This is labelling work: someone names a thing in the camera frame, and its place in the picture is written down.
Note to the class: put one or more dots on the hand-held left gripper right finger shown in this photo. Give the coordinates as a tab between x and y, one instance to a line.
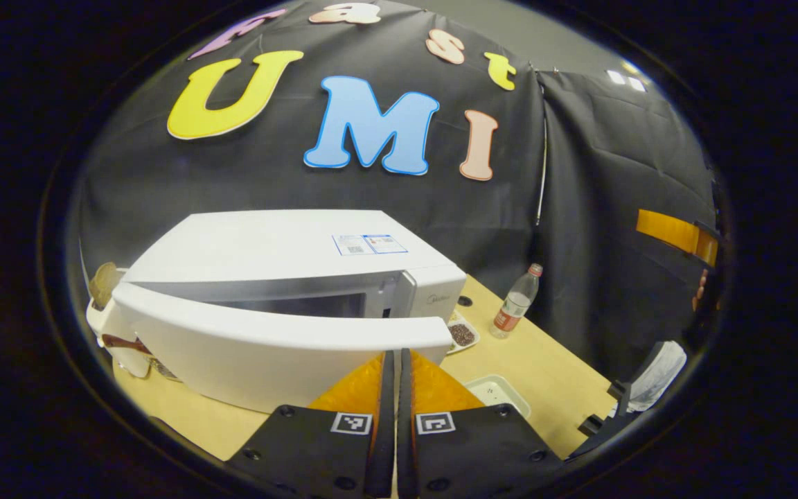
406	443

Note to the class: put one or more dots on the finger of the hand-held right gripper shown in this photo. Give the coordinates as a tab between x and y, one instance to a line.
669	232

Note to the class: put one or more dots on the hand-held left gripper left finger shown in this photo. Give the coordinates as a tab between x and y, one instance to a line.
385	443

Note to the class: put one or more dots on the white microwave oven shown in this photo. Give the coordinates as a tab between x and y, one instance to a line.
267	249

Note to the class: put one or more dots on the pale green food tray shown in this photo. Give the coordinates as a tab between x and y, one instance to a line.
499	391

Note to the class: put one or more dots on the black backdrop cloth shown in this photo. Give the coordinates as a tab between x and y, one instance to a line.
579	208

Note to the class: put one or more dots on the small plate of brown grains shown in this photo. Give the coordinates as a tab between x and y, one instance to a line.
461	335

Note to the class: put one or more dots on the person's clothed body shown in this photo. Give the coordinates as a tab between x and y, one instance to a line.
659	378

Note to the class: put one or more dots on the small ceiling light panel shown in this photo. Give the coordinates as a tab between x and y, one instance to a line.
616	77

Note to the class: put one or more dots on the clear bottle with red label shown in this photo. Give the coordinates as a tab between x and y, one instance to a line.
515	305

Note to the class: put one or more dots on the metal mesh basket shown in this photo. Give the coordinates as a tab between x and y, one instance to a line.
163	369

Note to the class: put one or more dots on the dark red utensil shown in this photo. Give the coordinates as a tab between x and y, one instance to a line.
125	343

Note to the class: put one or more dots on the white toaster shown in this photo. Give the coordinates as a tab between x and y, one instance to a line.
104	326

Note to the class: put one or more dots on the brown toast slice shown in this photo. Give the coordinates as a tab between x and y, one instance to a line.
102	285

